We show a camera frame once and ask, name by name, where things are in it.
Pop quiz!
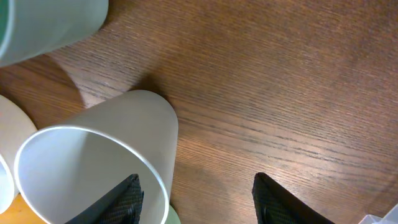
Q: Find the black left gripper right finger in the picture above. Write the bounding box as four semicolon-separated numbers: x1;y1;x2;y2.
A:
252;172;333;224

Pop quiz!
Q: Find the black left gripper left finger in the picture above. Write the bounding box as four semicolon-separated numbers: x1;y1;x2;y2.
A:
66;174;144;224

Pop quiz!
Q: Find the mint green small bowl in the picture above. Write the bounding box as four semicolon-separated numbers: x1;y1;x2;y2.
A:
165;205;181;224

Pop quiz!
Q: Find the white small bowl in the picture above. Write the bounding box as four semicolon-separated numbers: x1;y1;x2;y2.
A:
0;96;37;213

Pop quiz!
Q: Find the mint green plastic cup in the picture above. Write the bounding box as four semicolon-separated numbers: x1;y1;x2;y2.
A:
1;0;109;67

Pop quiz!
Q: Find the yellow small bowl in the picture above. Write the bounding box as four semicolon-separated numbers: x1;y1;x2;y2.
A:
0;194;45;224

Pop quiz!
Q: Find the clear plastic storage bin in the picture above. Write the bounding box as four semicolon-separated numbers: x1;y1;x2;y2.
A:
358;205;398;224

